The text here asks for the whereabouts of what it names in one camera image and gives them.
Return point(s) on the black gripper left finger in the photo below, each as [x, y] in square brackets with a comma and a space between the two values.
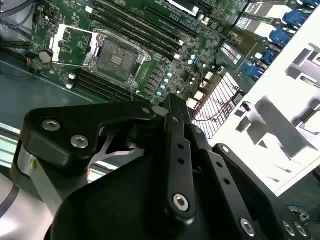
[75, 117]

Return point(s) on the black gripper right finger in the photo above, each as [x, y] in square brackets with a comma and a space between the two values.
[221, 173]

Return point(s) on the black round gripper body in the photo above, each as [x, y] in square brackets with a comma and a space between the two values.
[112, 205]

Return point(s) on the thin metal locking lever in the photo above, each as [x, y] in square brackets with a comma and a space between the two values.
[131, 93]

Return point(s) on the metal socket cover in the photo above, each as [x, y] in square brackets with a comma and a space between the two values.
[56, 45]

